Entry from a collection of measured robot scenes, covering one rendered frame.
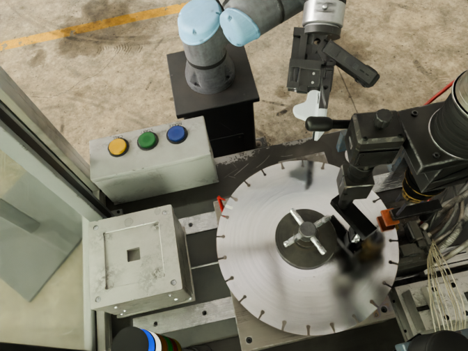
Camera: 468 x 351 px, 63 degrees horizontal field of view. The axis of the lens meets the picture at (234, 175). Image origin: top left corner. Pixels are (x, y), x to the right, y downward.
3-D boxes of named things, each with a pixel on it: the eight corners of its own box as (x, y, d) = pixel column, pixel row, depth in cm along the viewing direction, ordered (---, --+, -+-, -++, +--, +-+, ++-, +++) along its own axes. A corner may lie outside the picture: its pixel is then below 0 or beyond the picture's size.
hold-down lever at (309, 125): (315, 165, 49) (317, 154, 47) (301, 127, 52) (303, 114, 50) (374, 152, 50) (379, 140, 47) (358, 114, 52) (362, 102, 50)
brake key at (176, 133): (170, 145, 89) (168, 141, 87) (168, 131, 91) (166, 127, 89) (187, 142, 89) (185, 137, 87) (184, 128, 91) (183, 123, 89)
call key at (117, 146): (112, 159, 89) (108, 154, 87) (111, 144, 91) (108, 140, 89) (129, 154, 89) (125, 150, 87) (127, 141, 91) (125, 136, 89)
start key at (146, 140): (141, 152, 89) (138, 147, 87) (140, 138, 91) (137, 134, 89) (158, 148, 89) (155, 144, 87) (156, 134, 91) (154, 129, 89)
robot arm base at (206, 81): (182, 61, 120) (175, 37, 111) (230, 51, 120) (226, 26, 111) (189, 99, 113) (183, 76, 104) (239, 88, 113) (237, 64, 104)
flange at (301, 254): (297, 199, 74) (299, 194, 71) (347, 233, 70) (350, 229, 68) (262, 243, 70) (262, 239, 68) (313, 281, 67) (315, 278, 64)
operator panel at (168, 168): (114, 205, 99) (90, 180, 86) (111, 169, 104) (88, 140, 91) (219, 182, 100) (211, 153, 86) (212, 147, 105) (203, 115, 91)
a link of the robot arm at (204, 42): (176, 49, 109) (165, 9, 97) (214, 26, 112) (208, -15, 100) (199, 74, 104) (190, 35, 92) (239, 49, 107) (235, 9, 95)
